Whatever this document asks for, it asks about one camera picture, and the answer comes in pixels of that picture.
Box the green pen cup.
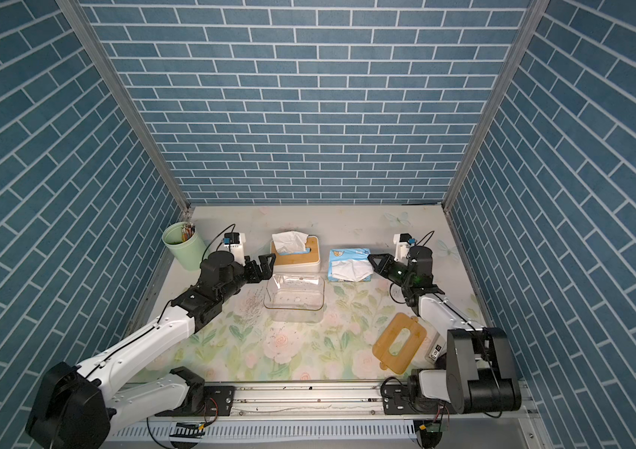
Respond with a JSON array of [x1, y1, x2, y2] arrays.
[[162, 222, 206, 271]]

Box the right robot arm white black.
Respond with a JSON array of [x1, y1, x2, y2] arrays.
[[368, 245, 522, 416]]

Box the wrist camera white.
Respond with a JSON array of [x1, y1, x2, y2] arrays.
[[222, 232, 246, 265], [393, 233, 416, 262]]

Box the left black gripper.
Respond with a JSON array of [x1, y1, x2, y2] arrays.
[[216, 251, 277, 304]]

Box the small grey box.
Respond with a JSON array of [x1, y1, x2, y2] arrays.
[[426, 340, 445, 363]]

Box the green circuit board right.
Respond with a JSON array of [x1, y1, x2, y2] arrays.
[[418, 422, 445, 434]]

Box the pens in cup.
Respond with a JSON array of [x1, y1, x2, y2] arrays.
[[181, 223, 196, 242]]

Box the white tissue box base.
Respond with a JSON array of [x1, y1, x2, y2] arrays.
[[273, 256, 321, 274]]

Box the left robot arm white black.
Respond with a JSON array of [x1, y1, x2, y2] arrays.
[[25, 251, 276, 448]]

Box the clear plastic tissue box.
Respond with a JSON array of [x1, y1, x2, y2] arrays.
[[264, 273, 325, 324]]

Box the dark bamboo lid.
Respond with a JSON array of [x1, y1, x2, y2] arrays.
[[372, 312, 428, 374]]

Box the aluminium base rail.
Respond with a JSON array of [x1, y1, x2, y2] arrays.
[[104, 379, 538, 421]]

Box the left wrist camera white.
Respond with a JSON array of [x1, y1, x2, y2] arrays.
[[222, 232, 246, 265]]

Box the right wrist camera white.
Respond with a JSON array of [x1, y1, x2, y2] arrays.
[[393, 233, 416, 262]]

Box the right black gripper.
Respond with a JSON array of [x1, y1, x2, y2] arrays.
[[369, 253, 415, 290]]

